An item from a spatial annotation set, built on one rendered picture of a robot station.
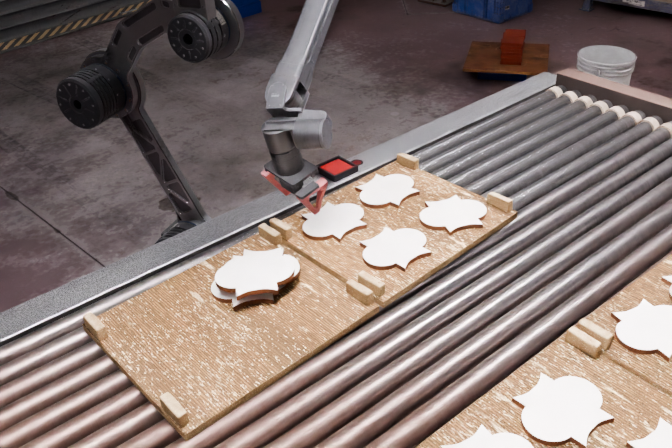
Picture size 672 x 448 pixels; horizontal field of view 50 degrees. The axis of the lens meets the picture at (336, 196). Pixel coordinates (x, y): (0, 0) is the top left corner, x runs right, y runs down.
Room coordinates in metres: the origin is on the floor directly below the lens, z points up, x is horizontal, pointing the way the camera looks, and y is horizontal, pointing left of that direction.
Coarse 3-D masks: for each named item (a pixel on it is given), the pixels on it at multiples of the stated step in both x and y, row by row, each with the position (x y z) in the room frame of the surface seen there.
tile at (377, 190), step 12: (372, 180) 1.42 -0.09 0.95; (384, 180) 1.41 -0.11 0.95; (396, 180) 1.41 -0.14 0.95; (408, 180) 1.41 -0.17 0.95; (360, 192) 1.39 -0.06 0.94; (372, 192) 1.37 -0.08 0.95; (384, 192) 1.36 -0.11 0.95; (396, 192) 1.36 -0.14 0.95; (408, 192) 1.36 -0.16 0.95; (372, 204) 1.32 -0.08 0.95; (384, 204) 1.32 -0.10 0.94; (396, 204) 1.31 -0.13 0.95
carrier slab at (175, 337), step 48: (192, 288) 1.08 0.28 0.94; (288, 288) 1.06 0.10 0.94; (336, 288) 1.05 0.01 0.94; (144, 336) 0.95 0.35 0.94; (192, 336) 0.94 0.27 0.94; (240, 336) 0.93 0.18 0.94; (288, 336) 0.93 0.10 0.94; (336, 336) 0.92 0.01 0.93; (144, 384) 0.83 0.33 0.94; (192, 384) 0.83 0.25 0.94; (240, 384) 0.82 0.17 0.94; (192, 432) 0.74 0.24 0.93
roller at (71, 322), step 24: (552, 96) 1.89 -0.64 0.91; (504, 120) 1.76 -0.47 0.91; (456, 144) 1.64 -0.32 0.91; (288, 216) 1.33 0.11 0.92; (240, 240) 1.25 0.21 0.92; (192, 264) 1.18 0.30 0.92; (144, 288) 1.11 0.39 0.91; (96, 312) 1.05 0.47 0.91; (24, 336) 0.99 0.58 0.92; (48, 336) 0.99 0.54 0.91; (0, 360) 0.94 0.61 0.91
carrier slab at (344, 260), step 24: (384, 168) 1.49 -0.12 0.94; (408, 168) 1.48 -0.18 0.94; (336, 192) 1.39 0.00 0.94; (432, 192) 1.37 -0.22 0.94; (456, 192) 1.36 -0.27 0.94; (384, 216) 1.28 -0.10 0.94; (408, 216) 1.28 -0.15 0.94; (504, 216) 1.25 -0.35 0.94; (288, 240) 1.21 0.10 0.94; (312, 240) 1.21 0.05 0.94; (336, 240) 1.20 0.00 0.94; (360, 240) 1.20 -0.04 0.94; (432, 240) 1.18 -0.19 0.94; (456, 240) 1.18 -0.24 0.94; (480, 240) 1.18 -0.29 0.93; (336, 264) 1.12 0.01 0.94; (360, 264) 1.12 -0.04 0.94; (432, 264) 1.10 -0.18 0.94; (408, 288) 1.04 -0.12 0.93
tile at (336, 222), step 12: (348, 204) 1.32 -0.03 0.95; (312, 216) 1.28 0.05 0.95; (324, 216) 1.28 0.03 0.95; (336, 216) 1.28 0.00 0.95; (348, 216) 1.27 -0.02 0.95; (360, 216) 1.27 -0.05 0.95; (312, 228) 1.24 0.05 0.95; (324, 228) 1.23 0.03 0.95; (336, 228) 1.23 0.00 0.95; (348, 228) 1.23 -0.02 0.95; (360, 228) 1.24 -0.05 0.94
